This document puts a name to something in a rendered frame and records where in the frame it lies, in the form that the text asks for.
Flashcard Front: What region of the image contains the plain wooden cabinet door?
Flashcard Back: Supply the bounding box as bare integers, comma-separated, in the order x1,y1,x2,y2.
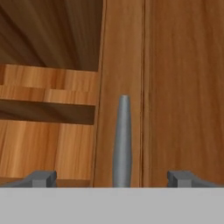
142,0,224,188

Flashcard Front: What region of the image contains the wooden open shelf unit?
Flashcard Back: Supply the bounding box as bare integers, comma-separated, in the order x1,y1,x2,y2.
0,0,105,188

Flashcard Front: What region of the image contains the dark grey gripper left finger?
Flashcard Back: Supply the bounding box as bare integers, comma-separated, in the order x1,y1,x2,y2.
0,170,58,188

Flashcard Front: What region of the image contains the wooden cabinet door with handle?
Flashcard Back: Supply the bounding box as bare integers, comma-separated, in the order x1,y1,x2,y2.
92,0,145,188

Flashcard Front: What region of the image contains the grey cabinet door handle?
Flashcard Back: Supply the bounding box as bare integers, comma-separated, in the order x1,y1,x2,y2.
112,94,133,188

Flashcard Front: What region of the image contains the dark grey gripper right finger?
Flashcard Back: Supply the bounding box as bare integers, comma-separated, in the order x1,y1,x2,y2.
166,170,224,188

